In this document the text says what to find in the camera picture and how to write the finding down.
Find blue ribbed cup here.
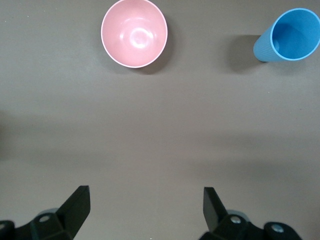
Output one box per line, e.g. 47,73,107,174
252,7,320,64

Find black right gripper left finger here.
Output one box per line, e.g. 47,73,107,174
0,185,91,240

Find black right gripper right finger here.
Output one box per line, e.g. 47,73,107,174
199,186,301,240

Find pink bowl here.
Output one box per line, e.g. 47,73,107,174
100,0,169,69

